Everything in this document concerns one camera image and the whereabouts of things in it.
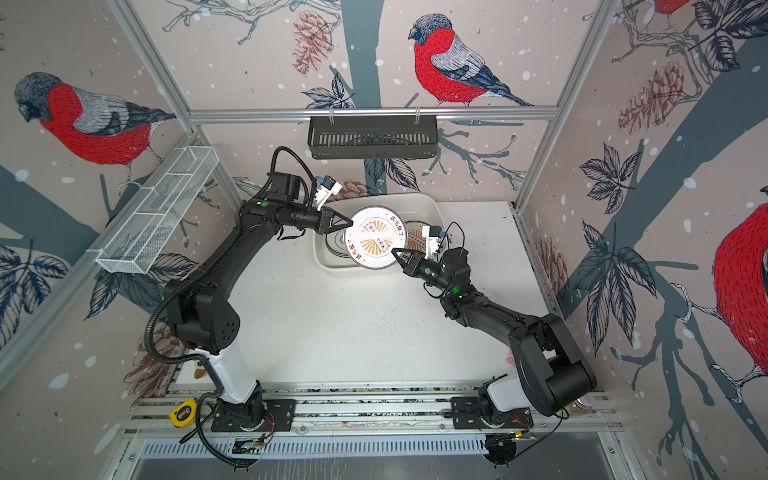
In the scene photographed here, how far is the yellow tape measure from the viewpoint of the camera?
2.39 ft

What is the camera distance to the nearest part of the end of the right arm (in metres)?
0.66

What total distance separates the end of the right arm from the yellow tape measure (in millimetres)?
649
